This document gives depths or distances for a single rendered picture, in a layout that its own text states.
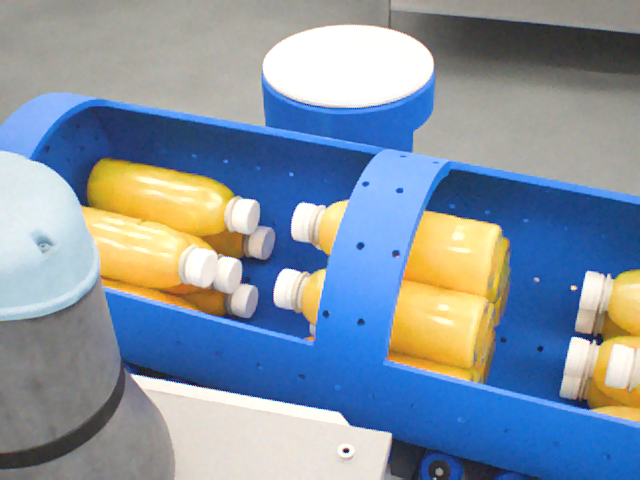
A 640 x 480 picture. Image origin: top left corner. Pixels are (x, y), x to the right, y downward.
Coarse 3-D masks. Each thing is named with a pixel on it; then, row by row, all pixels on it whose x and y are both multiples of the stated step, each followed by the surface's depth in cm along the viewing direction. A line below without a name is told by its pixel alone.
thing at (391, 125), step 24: (432, 72) 141; (264, 96) 141; (408, 96) 134; (432, 96) 141; (288, 120) 137; (312, 120) 134; (336, 120) 133; (360, 120) 133; (384, 120) 134; (408, 120) 136; (384, 144) 136; (408, 144) 139
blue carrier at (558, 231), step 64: (0, 128) 91; (64, 128) 102; (128, 128) 107; (192, 128) 101; (256, 128) 93; (256, 192) 107; (320, 192) 103; (384, 192) 79; (448, 192) 95; (512, 192) 91; (576, 192) 83; (320, 256) 106; (384, 256) 76; (512, 256) 98; (576, 256) 95; (128, 320) 85; (192, 320) 82; (256, 320) 106; (320, 320) 77; (384, 320) 75; (512, 320) 99; (256, 384) 84; (320, 384) 80; (384, 384) 77; (448, 384) 74; (512, 384) 96; (448, 448) 80; (512, 448) 76; (576, 448) 72
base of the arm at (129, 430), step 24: (120, 384) 50; (120, 408) 50; (144, 408) 54; (72, 432) 47; (96, 432) 48; (120, 432) 50; (144, 432) 53; (168, 432) 57; (0, 456) 46; (24, 456) 46; (48, 456) 47; (72, 456) 48; (96, 456) 49; (120, 456) 50; (144, 456) 52; (168, 456) 55
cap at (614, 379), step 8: (616, 344) 77; (616, 352) 76; (624, 352) 76; (632, 352) 76; (616, 360) 76; (624, 360) 76; (608, 368) 79; (616, 368) 76; (624, 368) 75; (608, 376) 76; (616, 376) 76; (624, 376) 75; (608, 384) 77; (616, 384) 76; (624, 384) 76
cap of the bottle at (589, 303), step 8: (592, 272) 86; (584, 280) 85; (592, 280) 85; (600, 280) 85; (584, 288) 85; (592, 288) 85; (600, 288) 85; (584, 296) 85; (592, 296) 85; (584, 304) 86; (592, 304) 85
